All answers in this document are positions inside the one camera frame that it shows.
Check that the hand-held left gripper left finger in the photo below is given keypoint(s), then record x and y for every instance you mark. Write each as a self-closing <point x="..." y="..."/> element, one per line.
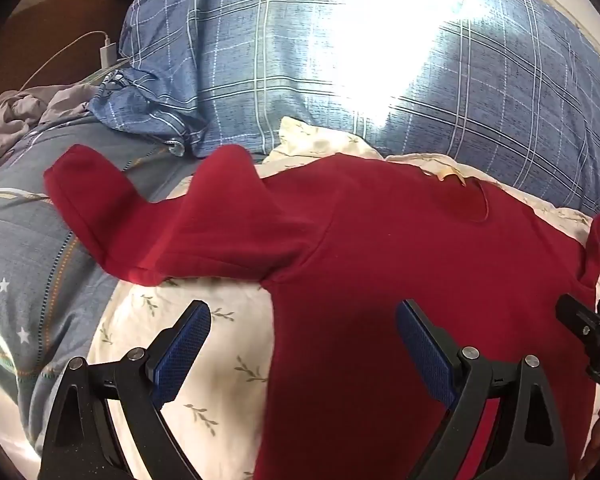
<point x="182" y="345"/>

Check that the red sweater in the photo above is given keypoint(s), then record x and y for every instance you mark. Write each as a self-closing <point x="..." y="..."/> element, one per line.
<point x="380" y="260"/>

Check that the blue plaid duvet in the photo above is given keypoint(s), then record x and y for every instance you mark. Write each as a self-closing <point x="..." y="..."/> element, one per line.
<point x="240" y="70"/>

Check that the cream floral cloth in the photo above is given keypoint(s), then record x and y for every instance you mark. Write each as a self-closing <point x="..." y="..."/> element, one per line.
<point x="200" y="385"/>

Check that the brown wooden furniture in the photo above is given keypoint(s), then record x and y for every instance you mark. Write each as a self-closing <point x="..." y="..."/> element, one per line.
<point x="45" y="10"/>

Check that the grey crumpled cloth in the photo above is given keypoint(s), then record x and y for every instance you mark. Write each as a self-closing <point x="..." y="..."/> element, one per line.
<point x="15" y="115"/>

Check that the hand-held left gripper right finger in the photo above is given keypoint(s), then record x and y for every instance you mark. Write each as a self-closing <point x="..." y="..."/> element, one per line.
<point x="422" y="347"/>

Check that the white charger plug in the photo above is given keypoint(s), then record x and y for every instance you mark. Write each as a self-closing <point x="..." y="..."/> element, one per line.
<point x="106" y="55"/>

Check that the grey star print bedsheet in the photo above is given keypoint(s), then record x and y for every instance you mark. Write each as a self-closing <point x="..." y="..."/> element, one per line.
<point x="25" y="240"/>

